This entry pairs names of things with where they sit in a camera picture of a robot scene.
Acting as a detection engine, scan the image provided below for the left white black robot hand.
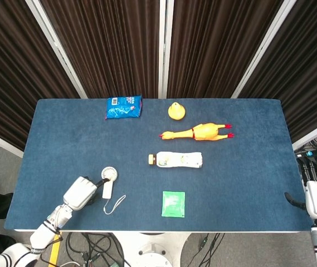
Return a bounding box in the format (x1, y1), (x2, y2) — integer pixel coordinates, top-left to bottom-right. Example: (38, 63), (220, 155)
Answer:
(62, 176), (111, 211)

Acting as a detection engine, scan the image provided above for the white handheld fan with strap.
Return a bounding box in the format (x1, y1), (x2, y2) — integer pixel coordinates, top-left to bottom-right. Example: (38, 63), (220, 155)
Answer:
(100, 166), (127, 215)

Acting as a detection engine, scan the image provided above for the yellow floor tape strip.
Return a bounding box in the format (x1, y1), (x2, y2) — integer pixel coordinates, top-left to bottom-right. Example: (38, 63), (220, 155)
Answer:
(48, 236), (62, 267)

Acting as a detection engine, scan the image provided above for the blue table cloth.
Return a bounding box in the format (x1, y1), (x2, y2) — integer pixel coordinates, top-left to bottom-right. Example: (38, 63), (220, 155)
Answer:
(4, 98), (313, 232)

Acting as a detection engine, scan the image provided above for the green sachet packet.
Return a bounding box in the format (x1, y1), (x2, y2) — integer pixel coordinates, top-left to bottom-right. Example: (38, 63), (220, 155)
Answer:
(161, 191), (186, 217)

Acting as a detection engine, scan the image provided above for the blue snack bag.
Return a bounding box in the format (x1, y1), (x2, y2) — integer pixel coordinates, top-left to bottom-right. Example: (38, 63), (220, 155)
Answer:
(104, 95), (143, 120)

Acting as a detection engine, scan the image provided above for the white drink bottle yellow cap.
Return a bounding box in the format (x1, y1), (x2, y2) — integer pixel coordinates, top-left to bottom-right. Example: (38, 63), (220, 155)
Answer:
(148, 151), (203, 169)

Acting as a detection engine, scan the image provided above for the small yellow rubber duck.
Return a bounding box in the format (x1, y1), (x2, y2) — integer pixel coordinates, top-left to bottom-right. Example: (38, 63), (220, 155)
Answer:
(168, 102), (186, 121)

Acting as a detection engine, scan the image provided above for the yellow rubber chicken toy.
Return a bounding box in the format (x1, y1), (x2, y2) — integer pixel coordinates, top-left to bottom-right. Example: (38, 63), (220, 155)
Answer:
(158, 122), (235, 141)

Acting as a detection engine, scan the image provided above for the black floor cables bundle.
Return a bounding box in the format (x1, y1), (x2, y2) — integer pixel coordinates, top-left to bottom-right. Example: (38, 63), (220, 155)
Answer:
(60, 232), (125, 267)

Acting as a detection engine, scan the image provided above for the white partition frame post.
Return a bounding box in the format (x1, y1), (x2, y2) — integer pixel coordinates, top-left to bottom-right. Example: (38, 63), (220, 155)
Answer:
(25, 0), (88, 99)
(0, 126), (25, 159)
(231, 0), (297, 99)
(158, 0), (175, 99)
(291, 115), (317, 151)

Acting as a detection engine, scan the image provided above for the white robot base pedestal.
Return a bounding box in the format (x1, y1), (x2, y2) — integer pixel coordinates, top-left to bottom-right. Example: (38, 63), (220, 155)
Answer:
(110, 232), (195, 267)

